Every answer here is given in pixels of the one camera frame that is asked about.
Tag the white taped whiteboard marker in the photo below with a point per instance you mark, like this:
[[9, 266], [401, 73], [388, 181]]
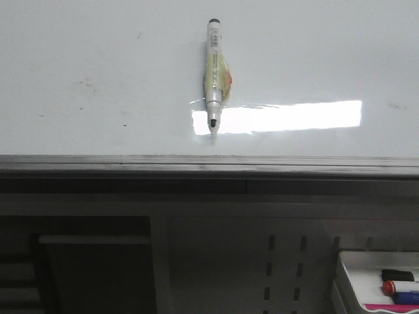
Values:
[[217, 77]]

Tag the white slotted pegboard panel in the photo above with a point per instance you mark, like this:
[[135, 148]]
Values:
[[230, 257]]

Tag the dark rectangular board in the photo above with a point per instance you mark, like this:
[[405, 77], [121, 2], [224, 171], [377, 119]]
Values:
[[94, 273]]

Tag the white marker tray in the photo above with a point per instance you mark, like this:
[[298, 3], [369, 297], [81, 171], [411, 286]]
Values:
[[358, 278]]

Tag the red capped marker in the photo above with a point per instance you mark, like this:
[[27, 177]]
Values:
[[392, 287]]

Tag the blue capped marker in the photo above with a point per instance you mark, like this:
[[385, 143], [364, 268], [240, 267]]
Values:
[[406, 298]]

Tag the white whiteboard with metal frame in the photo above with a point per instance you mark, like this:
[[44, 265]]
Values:
[[318, 87]]

